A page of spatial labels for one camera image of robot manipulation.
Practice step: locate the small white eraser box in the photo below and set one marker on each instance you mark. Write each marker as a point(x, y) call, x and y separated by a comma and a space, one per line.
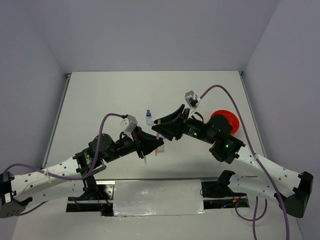
point(161, 149)

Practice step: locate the left aluminium table rail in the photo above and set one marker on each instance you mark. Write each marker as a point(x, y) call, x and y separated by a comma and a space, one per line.
point(52, 135)

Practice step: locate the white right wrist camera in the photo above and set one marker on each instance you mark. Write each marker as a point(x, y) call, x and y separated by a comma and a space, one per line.
point(193, 101)

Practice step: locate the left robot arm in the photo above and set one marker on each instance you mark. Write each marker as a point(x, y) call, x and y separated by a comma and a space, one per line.
point(72, 178)

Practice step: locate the aluminium table rail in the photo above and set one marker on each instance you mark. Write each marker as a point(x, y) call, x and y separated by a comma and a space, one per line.
point(52, 135)
point(252, 113)

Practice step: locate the small blue cap bottle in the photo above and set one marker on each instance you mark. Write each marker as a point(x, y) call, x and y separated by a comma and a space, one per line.
point(148, 118)

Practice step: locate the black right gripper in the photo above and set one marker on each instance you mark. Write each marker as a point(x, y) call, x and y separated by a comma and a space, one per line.
point(172, 129)

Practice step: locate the right aluminium table rail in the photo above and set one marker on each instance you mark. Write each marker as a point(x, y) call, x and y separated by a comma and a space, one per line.
point(252, 113)

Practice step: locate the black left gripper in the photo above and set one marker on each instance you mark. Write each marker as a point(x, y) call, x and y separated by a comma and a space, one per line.
point(148, 142)

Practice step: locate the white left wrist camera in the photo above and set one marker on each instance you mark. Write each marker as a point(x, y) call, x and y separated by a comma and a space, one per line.
point(128, 124)

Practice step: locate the orange round organizer container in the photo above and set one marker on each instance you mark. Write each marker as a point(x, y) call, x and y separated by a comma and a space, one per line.
point(231, 118)

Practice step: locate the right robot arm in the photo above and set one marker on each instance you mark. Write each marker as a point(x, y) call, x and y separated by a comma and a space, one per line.
point(290, 189)

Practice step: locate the silver foil covered panel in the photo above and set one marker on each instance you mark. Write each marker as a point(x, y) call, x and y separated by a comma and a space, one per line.
point(157, 198)

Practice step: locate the orange pen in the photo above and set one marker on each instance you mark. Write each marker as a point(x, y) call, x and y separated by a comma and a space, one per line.
point(158, 136)

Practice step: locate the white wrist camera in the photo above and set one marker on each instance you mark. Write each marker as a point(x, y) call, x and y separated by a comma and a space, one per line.
point(193, 101)
point(128, 124)

